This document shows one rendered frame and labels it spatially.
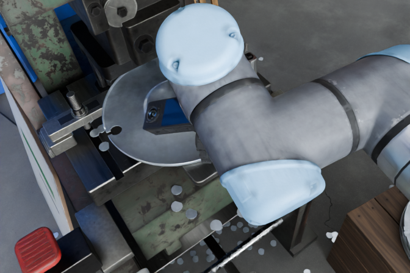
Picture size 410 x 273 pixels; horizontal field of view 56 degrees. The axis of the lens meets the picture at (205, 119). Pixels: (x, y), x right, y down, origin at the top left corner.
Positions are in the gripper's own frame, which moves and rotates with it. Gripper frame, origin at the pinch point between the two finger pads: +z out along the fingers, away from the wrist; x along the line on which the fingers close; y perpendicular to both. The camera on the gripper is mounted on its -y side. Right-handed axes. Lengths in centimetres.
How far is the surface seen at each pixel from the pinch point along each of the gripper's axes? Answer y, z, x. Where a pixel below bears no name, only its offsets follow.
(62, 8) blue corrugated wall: -89, 81, 85
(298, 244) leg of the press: 22, 77, -11
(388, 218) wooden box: 42, 46, -3
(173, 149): -7.1, 1.2, -0.5
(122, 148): -16.3, 1.1, -1.0
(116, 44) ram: -16.3, -9.9, 13.5
